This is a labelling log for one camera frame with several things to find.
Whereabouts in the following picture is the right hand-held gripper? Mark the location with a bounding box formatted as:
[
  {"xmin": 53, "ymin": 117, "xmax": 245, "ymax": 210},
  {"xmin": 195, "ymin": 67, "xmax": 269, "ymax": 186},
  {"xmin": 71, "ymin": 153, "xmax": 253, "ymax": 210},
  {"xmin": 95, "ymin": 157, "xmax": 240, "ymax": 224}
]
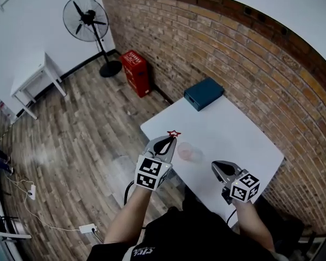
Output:
[{"xmin": 211, "ymin": 160, "xmax": 261, "ymax": 206}]

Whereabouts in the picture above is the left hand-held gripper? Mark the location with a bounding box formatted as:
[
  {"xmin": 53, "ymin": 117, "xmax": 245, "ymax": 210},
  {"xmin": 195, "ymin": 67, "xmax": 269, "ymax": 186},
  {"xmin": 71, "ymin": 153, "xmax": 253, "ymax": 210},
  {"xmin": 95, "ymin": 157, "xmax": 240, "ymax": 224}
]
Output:
[{"xmin": 134, "ymin": 135, "xmax": 178, "ymax": 193}]

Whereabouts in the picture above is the red star stick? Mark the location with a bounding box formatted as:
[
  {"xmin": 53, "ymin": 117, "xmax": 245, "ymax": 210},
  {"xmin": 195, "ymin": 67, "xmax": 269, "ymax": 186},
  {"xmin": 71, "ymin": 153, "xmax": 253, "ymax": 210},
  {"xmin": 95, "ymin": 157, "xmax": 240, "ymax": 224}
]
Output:
[{"xmin": 166, "ymin": 129, "xmax": 182, "ymax": 140}]

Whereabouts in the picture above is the clear plastic cup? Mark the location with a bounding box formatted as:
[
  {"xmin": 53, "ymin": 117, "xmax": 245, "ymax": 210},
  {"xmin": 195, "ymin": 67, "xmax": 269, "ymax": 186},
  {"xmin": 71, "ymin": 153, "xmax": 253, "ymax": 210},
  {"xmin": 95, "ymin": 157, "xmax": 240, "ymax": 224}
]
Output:
[{"xmin": 177, "ymin": 142, "xmax": 204, "ymax": 163}]

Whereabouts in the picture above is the person's left forearm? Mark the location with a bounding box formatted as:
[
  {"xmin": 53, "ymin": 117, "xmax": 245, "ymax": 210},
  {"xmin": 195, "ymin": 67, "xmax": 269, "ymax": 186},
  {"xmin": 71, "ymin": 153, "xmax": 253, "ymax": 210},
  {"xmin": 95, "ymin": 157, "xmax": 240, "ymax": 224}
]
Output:
[{"xmin": 103, "ymin": 185, "xmax": 155, "ymax": 246}]

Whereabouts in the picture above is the person's right forearm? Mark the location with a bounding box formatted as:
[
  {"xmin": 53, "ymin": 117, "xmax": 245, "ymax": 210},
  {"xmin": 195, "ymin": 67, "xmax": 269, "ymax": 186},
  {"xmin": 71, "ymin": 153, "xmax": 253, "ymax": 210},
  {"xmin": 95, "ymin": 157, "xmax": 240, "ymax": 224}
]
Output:
[{"xmin": 235, "ymin": 198, "xmax": 277, "ymax": 253}]

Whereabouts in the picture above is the dark blue box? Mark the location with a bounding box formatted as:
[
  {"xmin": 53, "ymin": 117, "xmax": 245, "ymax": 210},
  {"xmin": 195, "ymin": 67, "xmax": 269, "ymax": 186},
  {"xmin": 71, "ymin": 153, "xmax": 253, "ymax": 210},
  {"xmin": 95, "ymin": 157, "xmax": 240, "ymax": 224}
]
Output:
[{"xmin": 184, "ymin": 77, "xmax": 225, "ymax": 112}]

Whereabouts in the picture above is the person's black shirt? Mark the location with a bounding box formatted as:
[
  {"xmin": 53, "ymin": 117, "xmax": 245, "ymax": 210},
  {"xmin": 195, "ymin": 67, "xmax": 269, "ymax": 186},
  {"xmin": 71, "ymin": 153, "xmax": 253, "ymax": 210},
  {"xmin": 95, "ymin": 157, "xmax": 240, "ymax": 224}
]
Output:
[{"xmin": 86, "ymin": 190, "xmax": 278, "ymax": 261}]

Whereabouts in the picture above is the red metal cabinet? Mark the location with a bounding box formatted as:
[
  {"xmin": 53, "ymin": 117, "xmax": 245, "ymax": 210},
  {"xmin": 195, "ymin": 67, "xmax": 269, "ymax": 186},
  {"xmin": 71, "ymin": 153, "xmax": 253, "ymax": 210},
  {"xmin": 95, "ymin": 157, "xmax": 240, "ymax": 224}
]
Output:
[{"xmin": 119, "ymin": 49, "xmax": 152, "ymax": 98}]

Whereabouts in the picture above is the black chair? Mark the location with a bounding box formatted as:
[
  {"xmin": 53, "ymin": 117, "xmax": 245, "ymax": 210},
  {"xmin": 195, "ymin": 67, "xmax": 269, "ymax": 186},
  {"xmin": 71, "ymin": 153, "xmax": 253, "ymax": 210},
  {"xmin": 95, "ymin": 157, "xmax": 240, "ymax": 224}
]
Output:
[{"xmin": 256, "ymin": 194, "xmax": 326, "ymax": 261}]

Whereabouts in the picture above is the black standing fan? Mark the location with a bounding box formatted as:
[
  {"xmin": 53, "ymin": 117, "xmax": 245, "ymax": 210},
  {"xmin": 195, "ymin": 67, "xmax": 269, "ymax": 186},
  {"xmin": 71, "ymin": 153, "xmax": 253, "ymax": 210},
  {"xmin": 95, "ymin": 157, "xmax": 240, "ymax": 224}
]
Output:
[{"xmin": 62, "ymin": 0, "xmax": 123, "ymax": 78}]

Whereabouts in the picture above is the white power strip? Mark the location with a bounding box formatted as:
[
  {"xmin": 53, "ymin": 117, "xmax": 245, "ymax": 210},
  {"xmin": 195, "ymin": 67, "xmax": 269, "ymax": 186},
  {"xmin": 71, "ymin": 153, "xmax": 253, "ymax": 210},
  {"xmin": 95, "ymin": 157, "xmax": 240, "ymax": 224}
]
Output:
[{"xmin": 79, "ymin": 223, "xmax": 98, "ymax": 234}]

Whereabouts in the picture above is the white side table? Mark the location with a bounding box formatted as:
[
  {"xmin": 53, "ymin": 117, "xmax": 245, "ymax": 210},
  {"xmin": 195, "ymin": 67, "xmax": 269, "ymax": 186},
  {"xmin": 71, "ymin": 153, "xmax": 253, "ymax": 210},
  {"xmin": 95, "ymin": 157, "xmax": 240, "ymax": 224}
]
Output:
[{"xmin": 10, "ymin": 52, "xmax": 67, "ymax": 120}]

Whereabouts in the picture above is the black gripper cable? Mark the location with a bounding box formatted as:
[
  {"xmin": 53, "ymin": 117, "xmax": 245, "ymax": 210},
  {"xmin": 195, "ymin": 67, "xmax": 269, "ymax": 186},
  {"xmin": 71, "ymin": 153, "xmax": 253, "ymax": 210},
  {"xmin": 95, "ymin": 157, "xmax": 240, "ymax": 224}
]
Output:
[
  {"xmin": 225, "ymin": 209, "xmax": 237, "ymax": 226},
  {"xmin": 123, "ymin": 181, "xmax": 137, "ymax": 208}
]

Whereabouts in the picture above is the white power cable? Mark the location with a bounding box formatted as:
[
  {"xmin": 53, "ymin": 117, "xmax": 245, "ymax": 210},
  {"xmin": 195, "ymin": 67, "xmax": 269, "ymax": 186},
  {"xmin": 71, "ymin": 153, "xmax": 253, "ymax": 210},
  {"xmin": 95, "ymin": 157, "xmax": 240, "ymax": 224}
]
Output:
[{"xmin": 15, "ymin": 179, "xmax": 81, "ymax": 232}]

